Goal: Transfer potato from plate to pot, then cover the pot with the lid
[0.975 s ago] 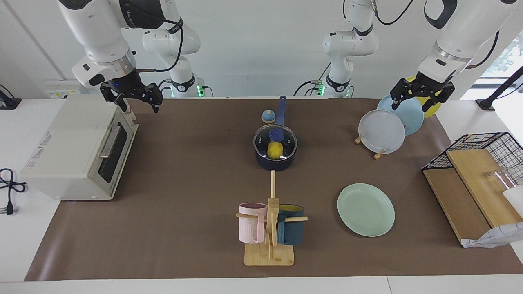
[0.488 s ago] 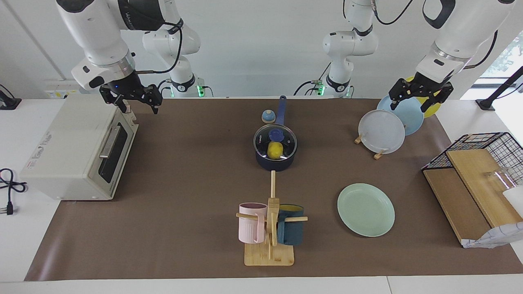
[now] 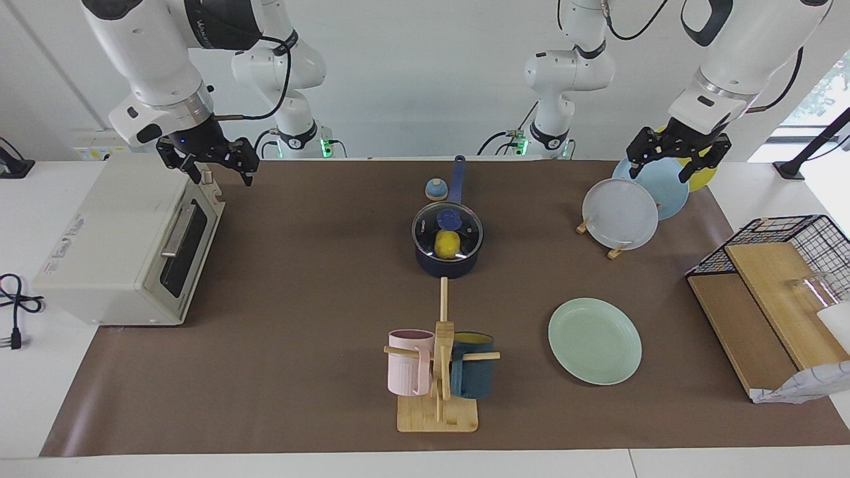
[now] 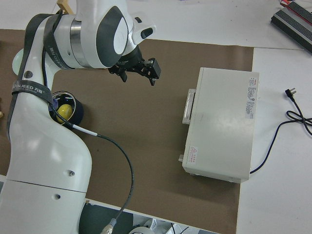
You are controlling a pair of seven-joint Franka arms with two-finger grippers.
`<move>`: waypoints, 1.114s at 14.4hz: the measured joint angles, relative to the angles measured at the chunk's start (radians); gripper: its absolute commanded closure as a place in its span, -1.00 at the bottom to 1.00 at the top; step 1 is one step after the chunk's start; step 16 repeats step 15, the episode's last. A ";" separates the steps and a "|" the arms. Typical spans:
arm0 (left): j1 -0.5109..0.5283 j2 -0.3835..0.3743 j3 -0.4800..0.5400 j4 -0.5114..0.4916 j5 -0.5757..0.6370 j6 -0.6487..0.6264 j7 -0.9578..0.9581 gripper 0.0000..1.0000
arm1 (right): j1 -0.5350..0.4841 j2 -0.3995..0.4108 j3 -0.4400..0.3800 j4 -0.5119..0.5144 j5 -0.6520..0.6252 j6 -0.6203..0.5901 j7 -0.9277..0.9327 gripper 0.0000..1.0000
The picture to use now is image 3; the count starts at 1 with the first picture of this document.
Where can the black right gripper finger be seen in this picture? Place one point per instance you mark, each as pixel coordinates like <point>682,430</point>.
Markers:
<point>189,169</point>
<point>247,156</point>

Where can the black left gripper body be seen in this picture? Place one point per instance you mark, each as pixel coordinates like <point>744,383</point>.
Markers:
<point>684,141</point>

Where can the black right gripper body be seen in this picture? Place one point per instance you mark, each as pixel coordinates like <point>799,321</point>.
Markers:
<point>196,146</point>

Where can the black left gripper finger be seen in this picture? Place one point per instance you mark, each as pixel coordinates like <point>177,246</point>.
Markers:
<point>702,162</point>
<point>642,151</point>

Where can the glass lid blue knob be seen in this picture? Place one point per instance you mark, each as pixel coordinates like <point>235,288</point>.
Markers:
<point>451,218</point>

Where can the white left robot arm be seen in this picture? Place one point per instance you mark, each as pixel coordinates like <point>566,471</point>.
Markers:
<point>744,53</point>

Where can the light blue plate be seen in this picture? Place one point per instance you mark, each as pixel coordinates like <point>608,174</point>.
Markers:
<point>667,189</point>

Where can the grey plate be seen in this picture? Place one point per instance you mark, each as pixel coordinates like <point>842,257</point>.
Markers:
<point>621,216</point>

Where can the wooden plate rack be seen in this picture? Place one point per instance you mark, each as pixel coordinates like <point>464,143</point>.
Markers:
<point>615,252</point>

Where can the pale green plate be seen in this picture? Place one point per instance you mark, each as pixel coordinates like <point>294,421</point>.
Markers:
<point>594,342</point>

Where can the black stand leg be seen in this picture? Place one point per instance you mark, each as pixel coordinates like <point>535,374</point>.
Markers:
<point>813,143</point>

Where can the beige toaster oven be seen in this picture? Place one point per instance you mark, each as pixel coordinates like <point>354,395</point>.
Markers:
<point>106,252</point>

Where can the clear glass cup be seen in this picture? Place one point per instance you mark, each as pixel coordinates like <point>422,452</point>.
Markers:
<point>813,289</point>

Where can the wooden shelf unit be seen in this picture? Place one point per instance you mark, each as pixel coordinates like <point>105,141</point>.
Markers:
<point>744,332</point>

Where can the black clamp foot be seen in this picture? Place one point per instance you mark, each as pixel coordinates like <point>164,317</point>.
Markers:
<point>13,167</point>

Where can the white cup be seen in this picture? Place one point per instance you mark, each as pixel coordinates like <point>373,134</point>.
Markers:
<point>838,325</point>

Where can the dark blue saucepan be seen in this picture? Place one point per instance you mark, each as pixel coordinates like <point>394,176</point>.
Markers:
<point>448,267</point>

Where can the brown table mat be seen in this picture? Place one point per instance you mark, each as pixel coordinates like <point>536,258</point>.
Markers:
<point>299,378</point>

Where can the white checked cloth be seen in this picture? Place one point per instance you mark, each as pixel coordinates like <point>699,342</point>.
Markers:
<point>803,388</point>

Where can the pink mug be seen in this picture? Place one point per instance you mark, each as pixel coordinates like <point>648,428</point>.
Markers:
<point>405,372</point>

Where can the dark teal mug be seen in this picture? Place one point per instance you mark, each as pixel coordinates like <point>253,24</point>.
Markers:
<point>475,378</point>

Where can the wooden mug rack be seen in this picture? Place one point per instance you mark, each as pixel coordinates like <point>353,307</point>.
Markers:
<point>438,415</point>

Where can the window with white frame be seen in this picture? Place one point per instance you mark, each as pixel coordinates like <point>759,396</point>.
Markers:
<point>830,86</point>

